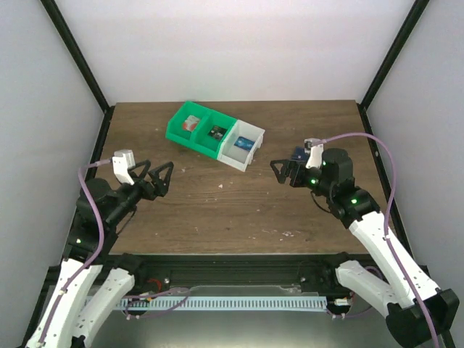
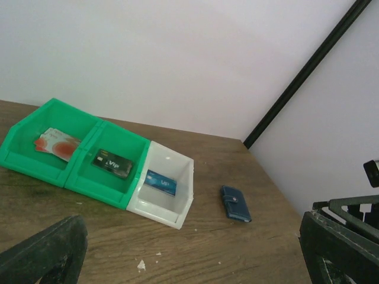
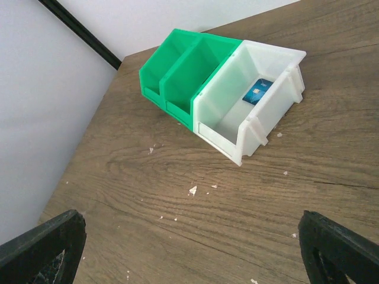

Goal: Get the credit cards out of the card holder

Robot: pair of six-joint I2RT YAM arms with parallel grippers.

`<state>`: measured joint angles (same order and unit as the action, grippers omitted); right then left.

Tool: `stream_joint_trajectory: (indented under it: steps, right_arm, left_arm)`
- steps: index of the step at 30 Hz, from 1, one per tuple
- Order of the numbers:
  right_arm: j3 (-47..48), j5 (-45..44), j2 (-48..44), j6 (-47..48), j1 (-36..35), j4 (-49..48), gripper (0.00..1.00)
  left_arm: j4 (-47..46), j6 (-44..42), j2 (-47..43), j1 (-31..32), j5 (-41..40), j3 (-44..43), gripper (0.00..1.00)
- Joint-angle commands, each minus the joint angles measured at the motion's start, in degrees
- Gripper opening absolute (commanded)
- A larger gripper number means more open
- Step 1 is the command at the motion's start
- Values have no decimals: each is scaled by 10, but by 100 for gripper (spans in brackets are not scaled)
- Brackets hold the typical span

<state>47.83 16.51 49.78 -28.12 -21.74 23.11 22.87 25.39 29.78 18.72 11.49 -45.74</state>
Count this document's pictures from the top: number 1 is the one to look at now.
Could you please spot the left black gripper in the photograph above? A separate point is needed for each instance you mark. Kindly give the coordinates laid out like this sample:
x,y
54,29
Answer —
x,y
161,188

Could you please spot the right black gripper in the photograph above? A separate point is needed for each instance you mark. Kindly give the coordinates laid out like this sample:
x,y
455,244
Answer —
x,y
288,166

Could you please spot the blue leather card holder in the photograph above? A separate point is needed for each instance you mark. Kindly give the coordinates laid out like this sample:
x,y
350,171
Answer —
x,y
299,154

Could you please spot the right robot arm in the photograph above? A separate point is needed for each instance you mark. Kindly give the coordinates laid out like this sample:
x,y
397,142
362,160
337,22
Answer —
x,y
414,306

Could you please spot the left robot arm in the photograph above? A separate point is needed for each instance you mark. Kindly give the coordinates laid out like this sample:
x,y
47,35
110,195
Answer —
x,y
88,285

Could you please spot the blue card in bin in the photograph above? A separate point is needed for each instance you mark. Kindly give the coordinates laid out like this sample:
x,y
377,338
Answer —
x,y
244,143

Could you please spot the red white card in bin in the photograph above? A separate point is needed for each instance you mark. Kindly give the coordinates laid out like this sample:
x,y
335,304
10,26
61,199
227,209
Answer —
x,y
190,123

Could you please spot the black card in bin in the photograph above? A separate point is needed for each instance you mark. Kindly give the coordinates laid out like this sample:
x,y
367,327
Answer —
x,y
217,132

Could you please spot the white storage bin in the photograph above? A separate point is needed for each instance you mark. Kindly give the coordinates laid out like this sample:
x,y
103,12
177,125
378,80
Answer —
x,y
235,157

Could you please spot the green double storage bin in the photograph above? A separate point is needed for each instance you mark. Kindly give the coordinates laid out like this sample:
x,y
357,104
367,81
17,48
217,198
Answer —
x,y
198,140

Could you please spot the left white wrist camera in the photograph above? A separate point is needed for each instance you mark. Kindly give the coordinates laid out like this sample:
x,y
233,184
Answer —
x,y
122,161

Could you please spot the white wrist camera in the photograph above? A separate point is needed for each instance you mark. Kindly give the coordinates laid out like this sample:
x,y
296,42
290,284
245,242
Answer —
x,y
122,161
313,147

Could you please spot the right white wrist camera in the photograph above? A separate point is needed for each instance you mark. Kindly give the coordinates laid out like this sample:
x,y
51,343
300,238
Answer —
x,y
313,147

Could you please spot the black aluminium frame rail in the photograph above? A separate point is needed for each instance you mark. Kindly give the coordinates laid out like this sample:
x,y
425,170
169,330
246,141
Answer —
x,y
308,272

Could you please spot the light blue slotted cable duct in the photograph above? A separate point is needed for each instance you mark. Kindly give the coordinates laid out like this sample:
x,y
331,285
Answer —
x,y
299,304

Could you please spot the left black frame post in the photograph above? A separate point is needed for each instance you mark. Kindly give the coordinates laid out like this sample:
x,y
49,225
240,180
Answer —
x,y
73,48

